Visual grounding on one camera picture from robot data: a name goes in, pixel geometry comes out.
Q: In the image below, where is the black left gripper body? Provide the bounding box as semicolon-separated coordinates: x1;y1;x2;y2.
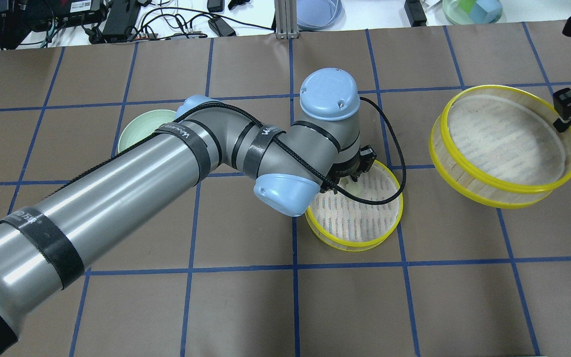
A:
326;145;378;185

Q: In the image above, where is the yellow steamer basket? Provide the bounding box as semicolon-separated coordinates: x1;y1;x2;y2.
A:
304;160;404;251
428;84;571;209

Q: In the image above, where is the white steamed bun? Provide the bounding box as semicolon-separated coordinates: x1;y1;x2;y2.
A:
341;176;365;196

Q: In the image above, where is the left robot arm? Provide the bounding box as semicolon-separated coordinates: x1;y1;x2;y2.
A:
0;68;369;355

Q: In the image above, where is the green bowl with sponges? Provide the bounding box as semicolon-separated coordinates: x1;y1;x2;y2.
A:
442;0;503;25

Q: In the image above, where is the blue plate on desk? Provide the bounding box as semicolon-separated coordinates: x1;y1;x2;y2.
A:
295;0;343;30

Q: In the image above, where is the black power adapter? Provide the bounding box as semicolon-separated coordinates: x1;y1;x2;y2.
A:
208;17;236;38

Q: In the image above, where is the light green plate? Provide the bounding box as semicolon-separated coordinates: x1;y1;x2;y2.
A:
117;109;176;153

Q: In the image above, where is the aluminium frame post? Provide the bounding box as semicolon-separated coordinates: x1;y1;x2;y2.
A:
274;0;299;39

